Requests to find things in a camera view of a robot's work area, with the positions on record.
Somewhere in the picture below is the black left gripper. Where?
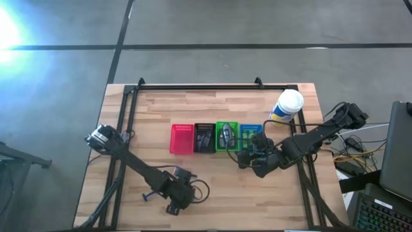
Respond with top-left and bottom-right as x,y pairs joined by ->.
165,183 -> 196,216

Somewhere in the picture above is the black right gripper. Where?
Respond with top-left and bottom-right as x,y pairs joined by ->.
237,133 -> 275,170

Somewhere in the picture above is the green travel bottle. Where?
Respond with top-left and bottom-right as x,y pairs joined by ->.
243,128 -> 259,148

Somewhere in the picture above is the dark grey bottle silver label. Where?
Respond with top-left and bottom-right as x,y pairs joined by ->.
220,123 -> 235,148

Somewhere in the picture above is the blue plastic basket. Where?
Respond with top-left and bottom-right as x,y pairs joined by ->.
239,124 -> 264,151

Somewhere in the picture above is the green plastic basket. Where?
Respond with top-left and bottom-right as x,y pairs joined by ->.
215,121 -> 241,152

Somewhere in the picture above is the white yellow wipes canister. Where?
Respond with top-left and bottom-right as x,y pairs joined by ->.
269,89 -> 304,128

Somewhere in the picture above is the black plastic basket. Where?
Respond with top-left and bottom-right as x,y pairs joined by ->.
193,122 -> 217,154

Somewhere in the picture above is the red plastic basket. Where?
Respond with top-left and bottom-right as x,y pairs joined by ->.
169,124 -> 195,155

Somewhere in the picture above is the black power adapter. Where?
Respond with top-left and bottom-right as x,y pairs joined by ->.
344,136 -> 364,153

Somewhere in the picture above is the grey laptop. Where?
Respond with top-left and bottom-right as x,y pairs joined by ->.
379,101 -> 412,202

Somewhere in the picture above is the black backlit keyboard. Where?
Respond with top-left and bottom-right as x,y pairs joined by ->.
353,183 -> 412,232

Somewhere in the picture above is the black metal stand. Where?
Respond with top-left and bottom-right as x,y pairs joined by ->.
0,141 -> 53,169

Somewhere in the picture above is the yellow cable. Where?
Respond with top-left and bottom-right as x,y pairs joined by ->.
333,147 -> 386,165

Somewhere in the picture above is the white cable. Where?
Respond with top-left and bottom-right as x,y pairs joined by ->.
334,122 -> 390,137

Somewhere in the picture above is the black strap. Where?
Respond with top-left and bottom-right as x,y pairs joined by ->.
338,169 -> 382,194

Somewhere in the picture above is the black aluminium table frame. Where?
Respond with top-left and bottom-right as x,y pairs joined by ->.
77,82 -> 350,231

